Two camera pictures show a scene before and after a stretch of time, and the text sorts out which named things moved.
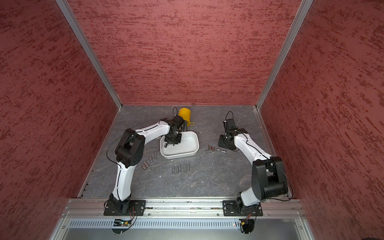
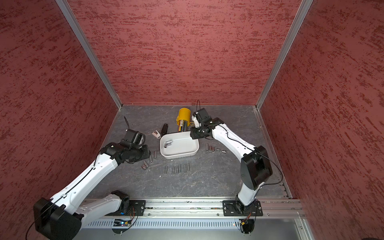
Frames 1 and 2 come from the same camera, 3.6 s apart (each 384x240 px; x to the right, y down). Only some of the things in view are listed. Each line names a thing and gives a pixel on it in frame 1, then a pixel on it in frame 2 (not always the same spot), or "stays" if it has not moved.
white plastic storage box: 188,146 stays
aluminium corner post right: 304,7 stays
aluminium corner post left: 88,49 stays
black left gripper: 178,141 → 146,153
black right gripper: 221,144 → 194,134
